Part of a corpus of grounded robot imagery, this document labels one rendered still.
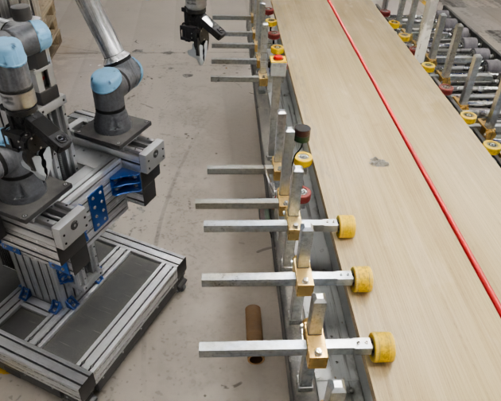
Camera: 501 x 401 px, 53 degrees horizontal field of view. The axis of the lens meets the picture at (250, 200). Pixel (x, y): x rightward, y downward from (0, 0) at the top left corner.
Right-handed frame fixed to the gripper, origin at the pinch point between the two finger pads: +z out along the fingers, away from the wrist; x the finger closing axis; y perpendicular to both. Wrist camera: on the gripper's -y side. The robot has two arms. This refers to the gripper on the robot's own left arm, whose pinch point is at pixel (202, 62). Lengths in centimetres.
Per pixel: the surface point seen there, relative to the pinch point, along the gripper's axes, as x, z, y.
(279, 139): -14.6, 34.1, -28.1
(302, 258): 52, 31, -62
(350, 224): 25, 35, -70
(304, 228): 52, 19, -61
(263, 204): 15, 47, -34
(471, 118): -89, 41, -101
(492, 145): -66, 41, -113
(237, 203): 19, 46, -25
